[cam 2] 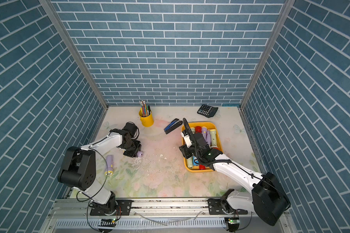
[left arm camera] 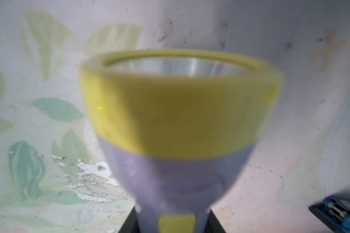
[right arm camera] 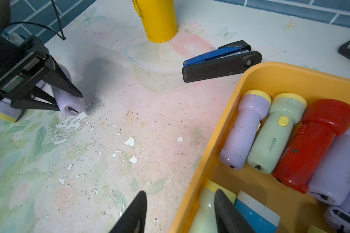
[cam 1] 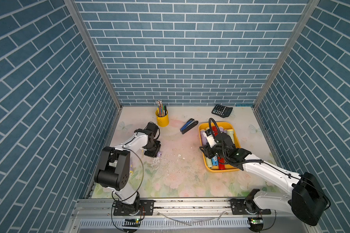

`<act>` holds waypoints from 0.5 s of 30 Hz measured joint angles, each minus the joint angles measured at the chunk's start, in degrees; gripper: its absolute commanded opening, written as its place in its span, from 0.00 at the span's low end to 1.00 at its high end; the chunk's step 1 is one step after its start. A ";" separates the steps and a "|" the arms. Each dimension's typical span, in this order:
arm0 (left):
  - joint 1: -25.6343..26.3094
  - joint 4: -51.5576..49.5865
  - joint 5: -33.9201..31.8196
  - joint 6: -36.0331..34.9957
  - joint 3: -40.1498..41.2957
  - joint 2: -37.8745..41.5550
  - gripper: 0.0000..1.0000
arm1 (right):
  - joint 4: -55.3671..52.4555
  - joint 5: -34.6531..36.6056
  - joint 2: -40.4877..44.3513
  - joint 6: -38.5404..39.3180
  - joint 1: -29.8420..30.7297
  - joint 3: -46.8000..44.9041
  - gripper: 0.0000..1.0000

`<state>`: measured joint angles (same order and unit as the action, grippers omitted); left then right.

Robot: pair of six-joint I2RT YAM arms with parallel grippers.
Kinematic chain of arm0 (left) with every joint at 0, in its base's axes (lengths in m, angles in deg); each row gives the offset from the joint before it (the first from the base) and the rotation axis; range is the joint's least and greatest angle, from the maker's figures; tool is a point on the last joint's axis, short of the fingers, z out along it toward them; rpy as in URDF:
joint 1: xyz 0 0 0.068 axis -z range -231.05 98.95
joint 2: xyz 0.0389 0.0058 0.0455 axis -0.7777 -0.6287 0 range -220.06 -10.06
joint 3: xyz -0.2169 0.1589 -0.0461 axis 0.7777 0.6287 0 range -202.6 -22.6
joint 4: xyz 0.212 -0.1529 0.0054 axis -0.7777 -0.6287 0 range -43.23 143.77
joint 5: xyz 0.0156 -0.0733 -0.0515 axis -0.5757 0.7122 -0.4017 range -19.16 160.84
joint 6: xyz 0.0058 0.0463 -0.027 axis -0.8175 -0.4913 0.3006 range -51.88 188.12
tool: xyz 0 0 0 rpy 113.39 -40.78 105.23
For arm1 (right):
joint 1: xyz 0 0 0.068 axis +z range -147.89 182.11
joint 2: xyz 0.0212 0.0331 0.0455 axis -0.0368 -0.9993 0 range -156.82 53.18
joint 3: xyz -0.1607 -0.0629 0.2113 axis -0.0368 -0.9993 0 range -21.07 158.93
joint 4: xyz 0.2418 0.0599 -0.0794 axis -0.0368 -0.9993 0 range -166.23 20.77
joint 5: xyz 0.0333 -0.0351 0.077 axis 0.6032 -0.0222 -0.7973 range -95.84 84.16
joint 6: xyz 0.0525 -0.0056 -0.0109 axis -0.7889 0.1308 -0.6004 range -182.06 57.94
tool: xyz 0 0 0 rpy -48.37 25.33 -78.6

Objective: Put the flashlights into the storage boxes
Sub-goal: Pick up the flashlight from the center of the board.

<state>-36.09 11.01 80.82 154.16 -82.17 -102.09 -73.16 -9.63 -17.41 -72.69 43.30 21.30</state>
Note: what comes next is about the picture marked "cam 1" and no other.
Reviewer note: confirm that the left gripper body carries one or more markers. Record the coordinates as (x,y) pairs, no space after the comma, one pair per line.
(152,149)

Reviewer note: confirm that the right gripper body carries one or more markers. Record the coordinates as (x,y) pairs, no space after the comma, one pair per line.
(214,151)

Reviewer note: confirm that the blue white flashlight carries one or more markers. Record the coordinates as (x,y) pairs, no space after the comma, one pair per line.
(215,161)

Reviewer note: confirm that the small red flashlight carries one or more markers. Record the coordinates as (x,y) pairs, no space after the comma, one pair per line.
(221,163)

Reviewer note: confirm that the yellow plastic tray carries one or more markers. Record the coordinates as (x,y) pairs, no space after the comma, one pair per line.
(226,126)

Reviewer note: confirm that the green flashlight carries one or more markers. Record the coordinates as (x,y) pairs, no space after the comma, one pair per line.
(230,133)
(209,162)

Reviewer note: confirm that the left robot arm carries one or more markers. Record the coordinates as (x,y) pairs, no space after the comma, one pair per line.
(113,167)

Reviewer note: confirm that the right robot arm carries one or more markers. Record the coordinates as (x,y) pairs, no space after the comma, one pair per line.
(302,196)

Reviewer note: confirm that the yellow pen cup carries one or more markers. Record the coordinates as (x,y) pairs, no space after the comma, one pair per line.
(162,121)

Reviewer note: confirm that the black calculator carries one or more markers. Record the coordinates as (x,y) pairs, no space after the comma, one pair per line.
(222,111)

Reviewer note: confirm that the pens in cup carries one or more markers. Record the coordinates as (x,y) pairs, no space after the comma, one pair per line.
(161,109)

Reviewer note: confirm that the blue black stapler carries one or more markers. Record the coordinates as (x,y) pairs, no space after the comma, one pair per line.
(191,123)

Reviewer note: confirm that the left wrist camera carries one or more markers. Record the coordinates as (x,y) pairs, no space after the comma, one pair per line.
(153,128)

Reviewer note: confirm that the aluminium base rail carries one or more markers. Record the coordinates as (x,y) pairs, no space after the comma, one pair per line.
(182,215)

